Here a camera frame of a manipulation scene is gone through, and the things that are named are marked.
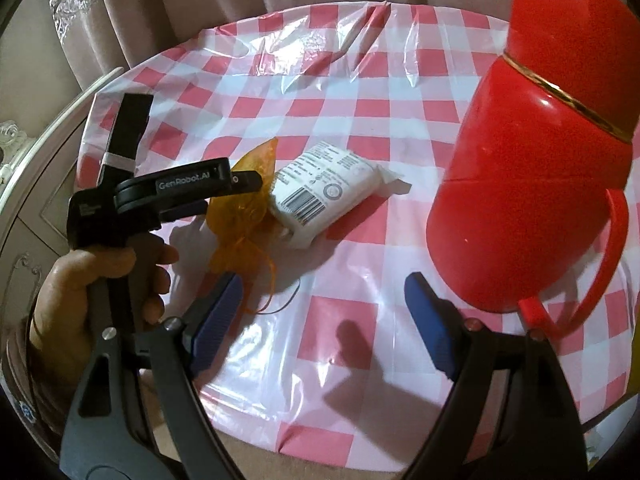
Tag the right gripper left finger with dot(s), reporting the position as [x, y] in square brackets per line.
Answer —
[208, 320]

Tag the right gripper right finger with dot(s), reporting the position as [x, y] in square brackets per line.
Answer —
[439, 324]

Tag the orange mesh bag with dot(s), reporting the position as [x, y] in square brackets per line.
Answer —
[246, 232]

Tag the person's left hand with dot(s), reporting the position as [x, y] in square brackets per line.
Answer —
[60, 343]

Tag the cream wooden furniture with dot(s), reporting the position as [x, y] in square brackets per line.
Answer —
[34, 207]

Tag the red white checkered tablecloth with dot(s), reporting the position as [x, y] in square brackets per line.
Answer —
[324, 362]

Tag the red plastic thermos jug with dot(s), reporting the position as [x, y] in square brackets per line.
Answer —
[531, 214]

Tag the white packaged tissue pack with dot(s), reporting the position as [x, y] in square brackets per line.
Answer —
[323, 184]

